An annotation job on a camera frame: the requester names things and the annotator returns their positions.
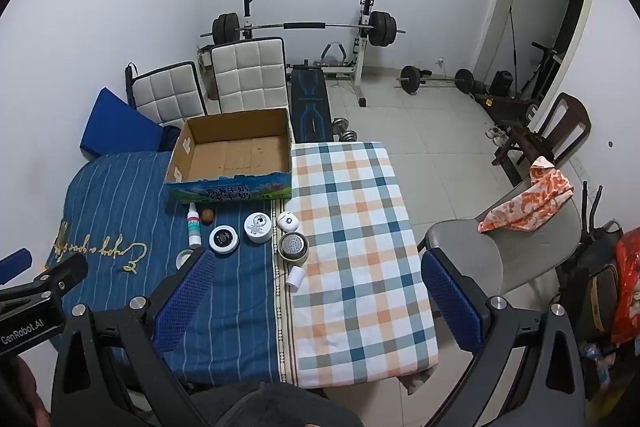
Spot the small white round case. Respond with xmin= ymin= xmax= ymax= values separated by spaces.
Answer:
xmin=277 ymin=210 xmax=299 ymax=233

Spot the grey plastic chair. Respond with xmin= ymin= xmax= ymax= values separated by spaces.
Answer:
xmin=418 ymin=200 xmax=580 ymax=296

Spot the white padded chair right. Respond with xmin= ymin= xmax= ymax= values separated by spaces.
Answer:
xmin=210 ymin=37 xmax=288 ymax=114

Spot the barbell on rack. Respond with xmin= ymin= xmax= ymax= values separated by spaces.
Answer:
xmin=200 ymin=11 xmax=407 ymax=46

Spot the chrome dumbbell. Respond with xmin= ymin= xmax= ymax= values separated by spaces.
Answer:
xmin=332 ymin=118 xmax=358 ymax=142

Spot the open cardboard box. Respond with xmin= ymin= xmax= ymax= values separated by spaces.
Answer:
xmin=165 ymin=108 xmax=292 ymax=204

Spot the round tin black label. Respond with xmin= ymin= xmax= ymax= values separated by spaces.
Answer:
xmin=209 ymin=225 xmax=240 ymax=256

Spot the blue striped cloth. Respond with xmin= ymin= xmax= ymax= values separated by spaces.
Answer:
xmin=47 ymin=152 xmax=280 ymax=385

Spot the orange white patterned cloth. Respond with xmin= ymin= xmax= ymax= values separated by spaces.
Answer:
xmin=477 ymin=156 xmax=574 ymax=233

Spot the plaid checkered cloth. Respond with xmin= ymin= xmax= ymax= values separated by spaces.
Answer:
xmin=273 ymin=142 xmax=438 ymax=391

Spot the brown walnut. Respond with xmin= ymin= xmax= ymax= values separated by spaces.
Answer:
xmin=201 ymin=209 xmax=214 ymax=225

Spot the brown wooden chair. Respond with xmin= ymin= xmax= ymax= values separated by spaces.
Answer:
xmin=491 ymin=92 xmax=591 ymax=186

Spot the white spray bottle teal label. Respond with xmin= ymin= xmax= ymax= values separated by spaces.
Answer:
xmin=186 ymin=202 xmax=202 ymax=249

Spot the tape roll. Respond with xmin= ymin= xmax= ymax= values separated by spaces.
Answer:
xmin=176 ymin=248 xmax=193 ymax=270

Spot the white padded chair left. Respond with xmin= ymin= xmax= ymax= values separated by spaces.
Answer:
xmin=125 ymin=62 xmax=207 ymax=129

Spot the white padded chair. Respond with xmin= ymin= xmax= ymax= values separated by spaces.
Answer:
xmin=210 ymin=37 xmax=288 ymax=114
xmin=125 ymin=62 xmax=207 ymax=129

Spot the blue foam mat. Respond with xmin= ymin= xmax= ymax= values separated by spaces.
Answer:
xmin=80 ymin=88 xmax=181 ymax=157

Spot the red plastic bag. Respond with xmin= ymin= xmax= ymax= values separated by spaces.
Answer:
xmin=612 ymin=228 xmax=640 ymax=343

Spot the round white tin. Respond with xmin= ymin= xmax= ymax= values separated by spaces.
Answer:
xmin=243 ymin=212 xmax=273 ymax=244

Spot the white weight bench rack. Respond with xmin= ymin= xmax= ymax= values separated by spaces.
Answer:
xmin=239 ymin=0 xmax=374 ymax=107

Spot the black blue workout bench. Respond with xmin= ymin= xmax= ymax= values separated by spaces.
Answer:
xmin=290 ymin=65 xmax=333 ymax=143

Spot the metal mesh round container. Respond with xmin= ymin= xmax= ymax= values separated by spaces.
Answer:
xmin=278 ymin=232 xmax=309 ymax=265

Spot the exercise bike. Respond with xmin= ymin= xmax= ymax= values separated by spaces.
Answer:
xmin=515 ymin=41 xmax=563 ymax=102

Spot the floor barbell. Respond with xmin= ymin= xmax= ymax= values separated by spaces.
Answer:
xmin=396 ymin=65 xmax=475 ymax=95

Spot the small white cylinder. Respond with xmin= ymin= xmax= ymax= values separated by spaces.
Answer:
xmin=285 ymin=265 xmax=306 ymax=291

